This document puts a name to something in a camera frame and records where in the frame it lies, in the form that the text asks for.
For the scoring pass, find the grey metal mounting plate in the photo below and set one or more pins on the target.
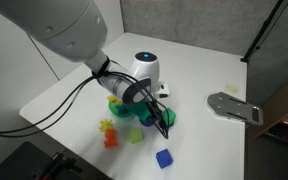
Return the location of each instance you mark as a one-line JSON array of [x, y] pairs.
[[225, 105]]

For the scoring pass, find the light green cube block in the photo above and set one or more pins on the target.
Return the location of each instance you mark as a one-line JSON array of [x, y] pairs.
[[135, 135]]

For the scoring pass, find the dark green cube block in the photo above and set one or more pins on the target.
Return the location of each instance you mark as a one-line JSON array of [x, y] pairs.
[[169, 117]]

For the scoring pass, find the black tripod pole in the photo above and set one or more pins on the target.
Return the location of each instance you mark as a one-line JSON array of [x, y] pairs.
[[266, 29]]

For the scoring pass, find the purple bumpy ball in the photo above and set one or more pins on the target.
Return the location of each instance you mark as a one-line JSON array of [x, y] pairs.
[[146, 123]]

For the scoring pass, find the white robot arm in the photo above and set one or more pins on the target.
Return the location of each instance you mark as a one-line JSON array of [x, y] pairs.
[[76, 30]]

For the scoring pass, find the yellow rubber duck toy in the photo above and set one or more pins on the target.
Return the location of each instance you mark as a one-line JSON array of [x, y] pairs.
[[113, 99]]

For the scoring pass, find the royal blue cube block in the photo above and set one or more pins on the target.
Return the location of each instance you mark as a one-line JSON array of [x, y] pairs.
[[164, 158]]

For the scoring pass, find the orange rubber bear toy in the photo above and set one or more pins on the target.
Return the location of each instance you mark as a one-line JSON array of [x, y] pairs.
[[110, 138]]

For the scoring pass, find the green plastic bowl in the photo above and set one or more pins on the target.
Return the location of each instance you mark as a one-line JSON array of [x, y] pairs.
[[120, 110]]

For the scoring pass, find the yellow spiky rubber toy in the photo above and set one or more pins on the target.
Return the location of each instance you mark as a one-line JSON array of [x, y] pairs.
[[105, 125]]

